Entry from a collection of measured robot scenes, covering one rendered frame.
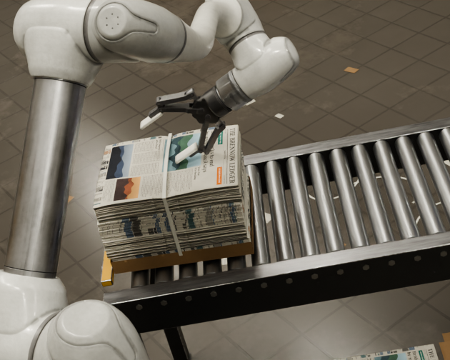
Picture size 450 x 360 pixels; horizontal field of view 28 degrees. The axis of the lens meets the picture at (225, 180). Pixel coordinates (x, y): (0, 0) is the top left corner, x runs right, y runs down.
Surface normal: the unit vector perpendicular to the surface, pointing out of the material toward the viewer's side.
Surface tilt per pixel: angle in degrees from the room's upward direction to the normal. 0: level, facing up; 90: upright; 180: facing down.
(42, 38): 51
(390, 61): 0
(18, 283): 21
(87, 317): 6
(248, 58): 47
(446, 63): 0
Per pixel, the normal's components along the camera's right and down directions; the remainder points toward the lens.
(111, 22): -0.29, 0.00
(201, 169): -0.24, -0.79
